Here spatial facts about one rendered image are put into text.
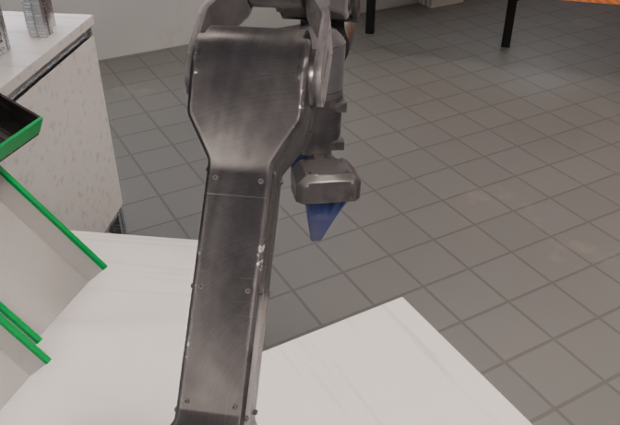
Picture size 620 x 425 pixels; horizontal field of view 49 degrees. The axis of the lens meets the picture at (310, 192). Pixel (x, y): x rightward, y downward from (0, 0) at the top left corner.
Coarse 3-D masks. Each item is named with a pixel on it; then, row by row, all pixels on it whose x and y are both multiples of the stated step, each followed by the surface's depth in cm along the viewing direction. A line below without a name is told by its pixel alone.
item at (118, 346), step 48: (96, 240) 112; (144, 240) 112; (192, 240) 112; (96, 288) 102; (144, 288) 102; (48, 336) 93; (96, 336) 93; (144, 336) 93; (48, 384) 86; (96, 384) 86; (144, 384) 86
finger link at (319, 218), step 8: (312, 208) 69; (320, 208) 69; (328, 208) 69; (336, 208) 69; (312, 216) 69; (320, 216) 70; (328, 216) 70; (336, 216) 70; (312, 224) 70; (320, 224) 70; (328, 224) 71; (312, 232) 71; (320, 232) 71; (312, 240) 72; (320, 240) 72
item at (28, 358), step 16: (0, 320) 67; (0, 336) 68; (16, 336) 67; (0, 352) 69; (16, 352) 69; (32, 352) 68; (0, 368) 68; (16, 368) 70; (32, 368) 69; (0, 384) 68; (16, 384) 69; (0, 400) 67
